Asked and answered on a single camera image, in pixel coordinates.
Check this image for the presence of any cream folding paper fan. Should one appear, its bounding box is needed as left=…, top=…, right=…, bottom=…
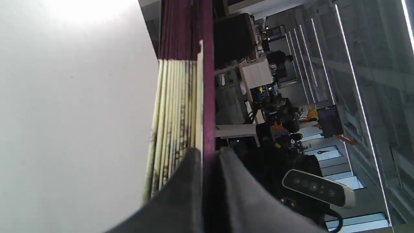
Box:
left=143, top=0, right=213, bottom=204

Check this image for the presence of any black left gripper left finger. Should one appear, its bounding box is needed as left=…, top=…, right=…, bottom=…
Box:
left=109, top=148, right=204, bottom=233

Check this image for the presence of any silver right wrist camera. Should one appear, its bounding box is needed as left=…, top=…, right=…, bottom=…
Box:
left=281, top=169, right=356, bottom=208

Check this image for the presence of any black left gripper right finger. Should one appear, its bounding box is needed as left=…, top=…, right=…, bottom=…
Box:
left=207, top=148, right=327, bottom=233

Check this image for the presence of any dark monitor screen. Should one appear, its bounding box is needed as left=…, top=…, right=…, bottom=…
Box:
left=317, top=105, right=343, bottom=138

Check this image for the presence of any person in black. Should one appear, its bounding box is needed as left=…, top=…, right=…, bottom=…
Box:
left=266, top=50, right=294, bottom=82

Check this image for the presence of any white cabinet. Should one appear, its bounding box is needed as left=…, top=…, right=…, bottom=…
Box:
left=241, top=58, right=273, bottom=89

